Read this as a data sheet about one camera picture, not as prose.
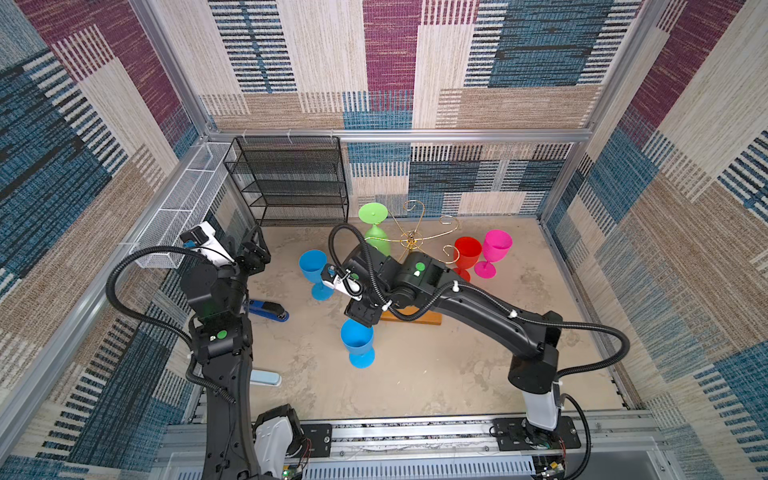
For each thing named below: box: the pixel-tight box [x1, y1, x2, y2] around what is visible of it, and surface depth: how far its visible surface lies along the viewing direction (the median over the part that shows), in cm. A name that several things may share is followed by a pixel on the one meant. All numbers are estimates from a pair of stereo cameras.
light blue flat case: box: [250, 369, 282, 387], surface depth 83 cm
